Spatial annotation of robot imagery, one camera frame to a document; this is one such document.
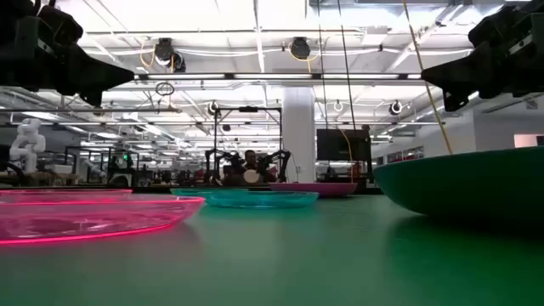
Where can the green table mat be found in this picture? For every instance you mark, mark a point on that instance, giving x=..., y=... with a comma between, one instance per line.
x=272, y=263

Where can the transparent pink plastic plate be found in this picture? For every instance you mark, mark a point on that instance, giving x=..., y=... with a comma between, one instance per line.
x=64, y=191
x=85, y=221

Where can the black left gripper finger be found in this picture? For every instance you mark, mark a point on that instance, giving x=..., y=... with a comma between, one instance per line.
x=85, y=72

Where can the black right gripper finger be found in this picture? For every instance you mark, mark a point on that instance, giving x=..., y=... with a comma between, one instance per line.
x=476, y=76

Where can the long ceiling light bar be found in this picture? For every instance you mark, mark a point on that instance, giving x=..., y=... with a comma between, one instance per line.
x=272, y=76

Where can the white round object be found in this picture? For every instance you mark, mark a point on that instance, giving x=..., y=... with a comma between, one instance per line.
x=251, y=176

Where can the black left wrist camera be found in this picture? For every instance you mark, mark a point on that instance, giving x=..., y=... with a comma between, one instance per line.
x=59, y=25

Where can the person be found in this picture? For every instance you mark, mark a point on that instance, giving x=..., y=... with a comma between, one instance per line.
x=251, y=159

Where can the white humanoid robot figure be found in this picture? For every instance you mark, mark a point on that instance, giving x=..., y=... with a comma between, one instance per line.
x=27, y=144

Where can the transparent teal plastic plate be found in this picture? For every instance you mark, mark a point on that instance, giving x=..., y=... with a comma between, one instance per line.
x=191, y=191

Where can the opaque pink plastic plate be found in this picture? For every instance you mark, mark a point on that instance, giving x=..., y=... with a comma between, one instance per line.
x=323, y=189

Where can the black background workcell frame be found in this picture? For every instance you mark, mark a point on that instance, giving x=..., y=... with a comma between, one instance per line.
x=216, y=140

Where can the white building pillar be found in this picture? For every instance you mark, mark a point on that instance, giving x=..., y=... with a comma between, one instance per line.
x=298, y=127

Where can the black background robot arm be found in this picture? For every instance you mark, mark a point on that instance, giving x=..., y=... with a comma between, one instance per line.
x=276, y=161
x=223, y=163

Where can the black monitor screen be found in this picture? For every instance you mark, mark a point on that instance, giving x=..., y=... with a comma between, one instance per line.
x=340, y=144

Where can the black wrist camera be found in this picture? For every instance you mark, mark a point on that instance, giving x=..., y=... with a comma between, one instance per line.
x=59, y=25
x=493, y=27

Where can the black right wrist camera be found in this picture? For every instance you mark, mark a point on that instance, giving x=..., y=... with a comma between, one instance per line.
x=493, y=27

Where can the transparent blue plate with tape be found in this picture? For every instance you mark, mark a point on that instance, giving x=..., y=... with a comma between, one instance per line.
x=263, y=200

